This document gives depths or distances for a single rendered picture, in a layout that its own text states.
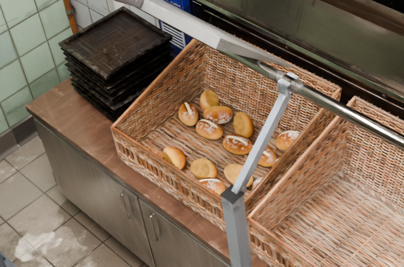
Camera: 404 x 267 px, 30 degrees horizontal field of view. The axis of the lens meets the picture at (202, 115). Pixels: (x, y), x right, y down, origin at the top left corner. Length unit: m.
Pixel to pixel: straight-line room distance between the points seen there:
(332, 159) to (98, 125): 0.84
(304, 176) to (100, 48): 0.86
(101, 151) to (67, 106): 0.29
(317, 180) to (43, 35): 1.56
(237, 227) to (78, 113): 1.00
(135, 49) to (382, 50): 0.87
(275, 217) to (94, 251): 1.04
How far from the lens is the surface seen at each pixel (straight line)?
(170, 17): 1.80
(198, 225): 2.27
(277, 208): 2.17
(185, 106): 2.54
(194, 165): 2.36
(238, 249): 1.97
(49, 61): 3.45
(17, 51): 3.33
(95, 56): 2.57
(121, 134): 2.36
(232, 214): 1.86
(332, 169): 2.32
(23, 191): 3.33
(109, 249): 3.02
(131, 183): 2.42
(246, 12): 2.38
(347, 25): 2.15
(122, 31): 2.65
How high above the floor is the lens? 2.34
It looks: 43 degrees down
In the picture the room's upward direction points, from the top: 9 degrees counter-clockwise
